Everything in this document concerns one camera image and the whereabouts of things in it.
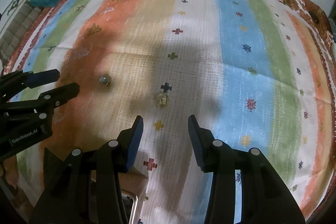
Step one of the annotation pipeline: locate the striped brown cushion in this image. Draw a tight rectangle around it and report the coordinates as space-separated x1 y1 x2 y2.
1 1 43 65

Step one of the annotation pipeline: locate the silver metal tin box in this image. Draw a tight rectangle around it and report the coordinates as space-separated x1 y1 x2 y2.
121 189 138 224

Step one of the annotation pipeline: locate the striped colourful cloth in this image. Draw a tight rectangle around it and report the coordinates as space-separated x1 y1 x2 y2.
13 0 335 223

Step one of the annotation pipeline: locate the small black object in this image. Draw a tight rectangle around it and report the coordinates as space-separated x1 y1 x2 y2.
309 11 319 24

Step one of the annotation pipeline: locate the small silver ring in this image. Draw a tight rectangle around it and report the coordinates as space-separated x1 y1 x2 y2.
98 73 112 86

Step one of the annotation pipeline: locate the clear gold ring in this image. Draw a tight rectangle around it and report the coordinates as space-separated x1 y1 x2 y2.
155 92 171 110

